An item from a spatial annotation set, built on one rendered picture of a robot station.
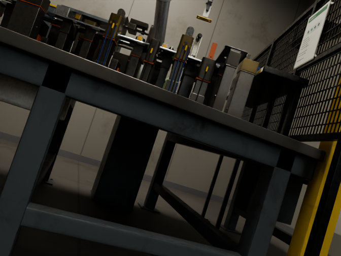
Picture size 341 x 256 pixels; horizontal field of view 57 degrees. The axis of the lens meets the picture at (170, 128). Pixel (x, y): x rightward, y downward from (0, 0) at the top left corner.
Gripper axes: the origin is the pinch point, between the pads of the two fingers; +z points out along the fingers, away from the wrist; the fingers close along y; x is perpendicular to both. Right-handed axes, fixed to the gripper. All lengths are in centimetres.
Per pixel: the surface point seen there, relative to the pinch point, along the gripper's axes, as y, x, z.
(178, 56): 25.0, -6.2, 35.2
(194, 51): -14.7, 0.7, 17.7
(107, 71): 73, -23, 60
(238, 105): 17, 29, 46
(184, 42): 25.1, -5.3, 28.2
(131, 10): -242, -93, -80
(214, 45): -14.8, 10.9, 10.9
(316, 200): 53, 59, 77
